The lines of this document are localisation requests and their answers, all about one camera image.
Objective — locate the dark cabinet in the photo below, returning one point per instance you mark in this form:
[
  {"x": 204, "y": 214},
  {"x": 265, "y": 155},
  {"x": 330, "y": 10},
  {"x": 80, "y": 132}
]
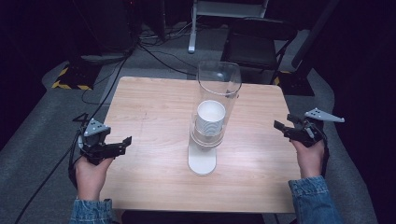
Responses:
[{"x": 106, "y": 25}]

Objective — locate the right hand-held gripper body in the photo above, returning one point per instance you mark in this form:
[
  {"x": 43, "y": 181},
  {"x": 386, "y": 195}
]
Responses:
[{"x": 306, "y": 132}]

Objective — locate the person's right hand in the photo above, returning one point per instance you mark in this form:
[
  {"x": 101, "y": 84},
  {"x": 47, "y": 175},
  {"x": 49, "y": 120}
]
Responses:
[{"x": 309, "y": 160}]

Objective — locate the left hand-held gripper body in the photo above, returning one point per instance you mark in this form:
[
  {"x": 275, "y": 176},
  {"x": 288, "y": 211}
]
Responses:
[{"x": 93, "y": 146}]

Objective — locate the black chair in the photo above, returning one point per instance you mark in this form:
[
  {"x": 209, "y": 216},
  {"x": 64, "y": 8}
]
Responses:
[{"x": 252, "y": 46}]

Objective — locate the yellow-black striped stand base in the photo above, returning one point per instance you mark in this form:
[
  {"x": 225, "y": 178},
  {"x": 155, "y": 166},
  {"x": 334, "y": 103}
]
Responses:
[{"x": 73, "y": 77}]

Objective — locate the white desk frame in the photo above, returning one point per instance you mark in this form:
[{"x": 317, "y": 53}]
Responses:
[{"x": 218, "y": 9}]

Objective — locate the clear tube cup dispenser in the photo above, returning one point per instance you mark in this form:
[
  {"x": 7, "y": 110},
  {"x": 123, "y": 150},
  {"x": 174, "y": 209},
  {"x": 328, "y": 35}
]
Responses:
[{"x": 214, "y": 93}]

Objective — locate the person's left hand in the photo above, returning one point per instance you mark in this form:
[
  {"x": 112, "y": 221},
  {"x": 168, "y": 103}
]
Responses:
[{"x": 90, "y": 177}]

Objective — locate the white paper cup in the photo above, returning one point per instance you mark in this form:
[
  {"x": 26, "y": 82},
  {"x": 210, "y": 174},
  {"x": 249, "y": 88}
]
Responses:
[{"x": 210, "y": 119}]

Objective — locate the black slanted stand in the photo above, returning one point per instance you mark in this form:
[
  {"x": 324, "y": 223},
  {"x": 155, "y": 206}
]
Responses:
[{"x": 303, "y": 62}]

